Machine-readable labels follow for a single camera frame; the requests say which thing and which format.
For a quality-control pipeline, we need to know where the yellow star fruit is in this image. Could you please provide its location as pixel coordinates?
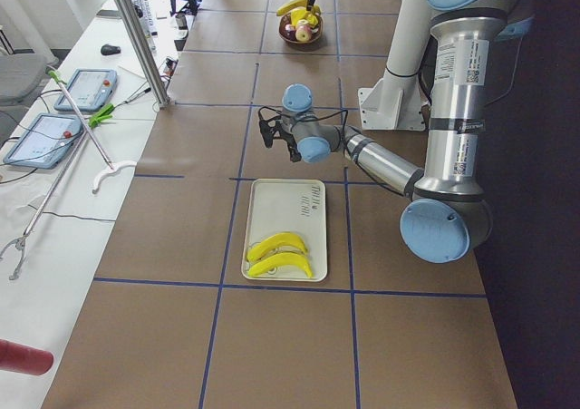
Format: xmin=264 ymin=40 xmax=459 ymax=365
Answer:
xmin=290 ymin=7 xmax=319 ymax=28

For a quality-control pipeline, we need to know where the aluminium frame post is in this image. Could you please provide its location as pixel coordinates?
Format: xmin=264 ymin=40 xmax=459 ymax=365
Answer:
xmin=113 ymin=0 xmax=170 ymax=109

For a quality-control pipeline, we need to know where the white bear tray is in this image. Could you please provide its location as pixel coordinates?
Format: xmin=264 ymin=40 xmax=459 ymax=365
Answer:
xmin=241 ymin=179 xmax=328 ymax=282

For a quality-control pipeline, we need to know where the teach pendant far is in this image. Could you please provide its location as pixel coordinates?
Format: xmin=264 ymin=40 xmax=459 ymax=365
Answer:
xmin=67 ymin=68 xmax=118 ymax=112

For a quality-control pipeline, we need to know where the teach pendant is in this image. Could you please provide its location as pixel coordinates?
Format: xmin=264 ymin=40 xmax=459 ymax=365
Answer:
xmin=67 ymin=68 xmax=118 ymax=112
xmin=3 ymin=113 xmax=83 ymax=169

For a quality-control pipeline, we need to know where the reacher grabber with white hook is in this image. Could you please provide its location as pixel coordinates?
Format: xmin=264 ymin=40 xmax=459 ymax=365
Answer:
xmin=47 ymin=70 xmax=137 ymax=194

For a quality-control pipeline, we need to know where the yellow banana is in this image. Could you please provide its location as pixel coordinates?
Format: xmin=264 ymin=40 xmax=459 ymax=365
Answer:
xmin=276 ymin=0 xmax=322 ymax=16
xmin=246 ymin=231 xmax=308 ymax=263
xmin=247 ymin=251 xmax=314 ymax=278

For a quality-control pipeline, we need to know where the red-green apple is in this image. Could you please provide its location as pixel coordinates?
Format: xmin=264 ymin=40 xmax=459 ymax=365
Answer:
xmin=295 ymin=24 xmax=313 ymax=44

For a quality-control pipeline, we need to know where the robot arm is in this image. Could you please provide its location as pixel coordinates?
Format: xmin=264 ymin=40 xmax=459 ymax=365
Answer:
xmin=259 ymin=0 xmax=534 ymax=263

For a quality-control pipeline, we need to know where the black computer mouse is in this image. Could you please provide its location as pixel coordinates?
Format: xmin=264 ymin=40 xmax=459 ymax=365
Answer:
xmin=100 ymin=44 xmax=121 ymax=56

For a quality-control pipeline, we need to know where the reacher grabber with metal claw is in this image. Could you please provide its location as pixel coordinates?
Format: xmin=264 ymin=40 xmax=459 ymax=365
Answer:
xmin=1 ymin=132 xmax=88 ymax=281

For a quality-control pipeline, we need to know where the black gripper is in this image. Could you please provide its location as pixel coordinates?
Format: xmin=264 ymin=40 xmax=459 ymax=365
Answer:
xmin=274 ymin=0 xmax=316 ymax=162

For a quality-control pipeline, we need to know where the brown wicker basket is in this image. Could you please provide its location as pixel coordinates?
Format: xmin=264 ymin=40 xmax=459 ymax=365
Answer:
xmin=278 ymin=13 xmax=324 ymax=45

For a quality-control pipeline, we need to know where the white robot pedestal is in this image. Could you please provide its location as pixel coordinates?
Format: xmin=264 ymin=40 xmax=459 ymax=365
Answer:
xmin=358 ymin=0 xmax=431 ymax=131

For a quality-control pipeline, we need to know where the red cylinder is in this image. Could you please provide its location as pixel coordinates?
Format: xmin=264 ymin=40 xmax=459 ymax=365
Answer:
xmin=1 ymin=339 xmax=53 ymax=375

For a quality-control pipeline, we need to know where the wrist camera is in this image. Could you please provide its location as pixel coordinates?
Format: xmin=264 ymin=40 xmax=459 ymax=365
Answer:
xmin=257 ymin=108 xmax=278 ymax=148

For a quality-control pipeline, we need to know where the teach pendant near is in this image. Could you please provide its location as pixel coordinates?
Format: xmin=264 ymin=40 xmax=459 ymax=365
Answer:
xmin=3 ymin=113 xmax=83 ymax=169

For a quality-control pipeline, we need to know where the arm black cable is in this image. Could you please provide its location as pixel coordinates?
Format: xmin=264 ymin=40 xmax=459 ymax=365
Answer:
xmin=257 ymin=105 xmax=350 ymax=133

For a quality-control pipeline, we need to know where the grey office chair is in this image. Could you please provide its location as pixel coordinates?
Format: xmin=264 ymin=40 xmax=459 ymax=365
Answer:
xmin=1 ymin=54 xmax=47 ymax=106

